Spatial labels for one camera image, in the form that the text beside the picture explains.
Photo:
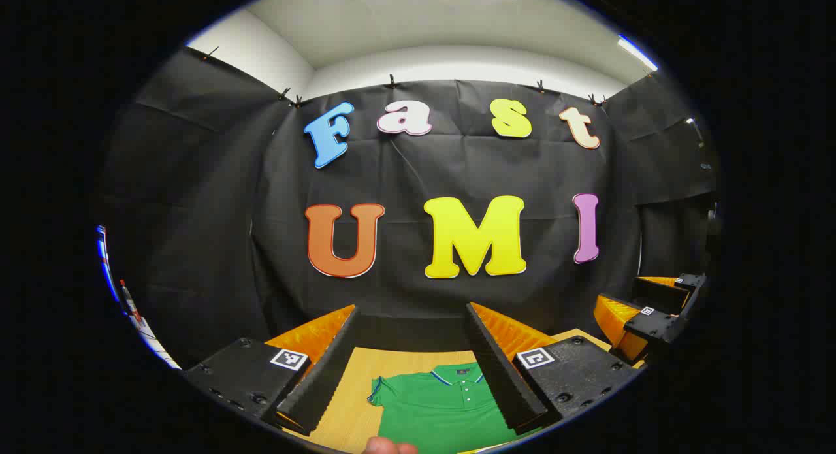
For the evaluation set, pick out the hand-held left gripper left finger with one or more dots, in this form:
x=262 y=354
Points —
x=326 y=375

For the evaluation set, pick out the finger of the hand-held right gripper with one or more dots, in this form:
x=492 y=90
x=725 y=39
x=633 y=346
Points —
x=653 y=324
x=663 y=294

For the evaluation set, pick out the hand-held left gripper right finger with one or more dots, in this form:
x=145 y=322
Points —
x=503 y=375

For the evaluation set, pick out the green T-shirt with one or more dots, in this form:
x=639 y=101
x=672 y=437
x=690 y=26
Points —
x=444 y=408

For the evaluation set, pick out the black backdrop cloth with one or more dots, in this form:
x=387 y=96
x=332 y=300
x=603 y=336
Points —
x=418 y=173

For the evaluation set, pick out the white ceiling light panel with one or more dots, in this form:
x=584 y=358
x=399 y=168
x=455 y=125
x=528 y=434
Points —
x=637 y=52

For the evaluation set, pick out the computer monitor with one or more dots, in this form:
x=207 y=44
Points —
x=104 y=264

